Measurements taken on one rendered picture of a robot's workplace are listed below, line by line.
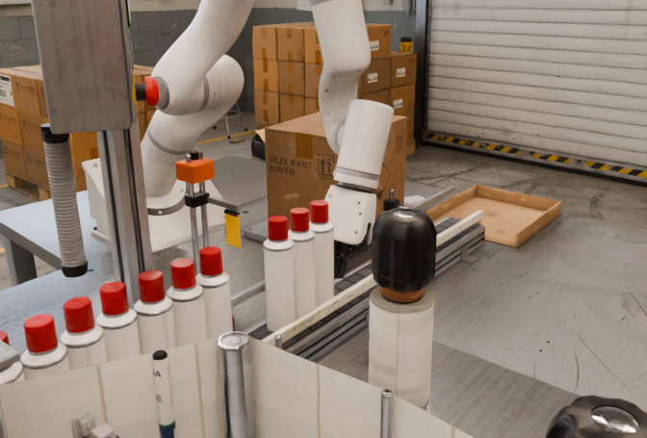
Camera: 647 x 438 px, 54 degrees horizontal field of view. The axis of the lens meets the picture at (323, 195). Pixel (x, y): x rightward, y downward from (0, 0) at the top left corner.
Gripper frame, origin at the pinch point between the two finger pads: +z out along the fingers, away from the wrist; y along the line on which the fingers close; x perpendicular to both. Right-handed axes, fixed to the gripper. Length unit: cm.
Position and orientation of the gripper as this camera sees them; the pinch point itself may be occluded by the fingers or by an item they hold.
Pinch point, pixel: (337, 267)
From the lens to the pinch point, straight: 120.6
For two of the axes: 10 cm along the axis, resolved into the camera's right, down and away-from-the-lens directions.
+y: 7.8, 1.9, -6.0
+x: 6.0, 0.9, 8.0
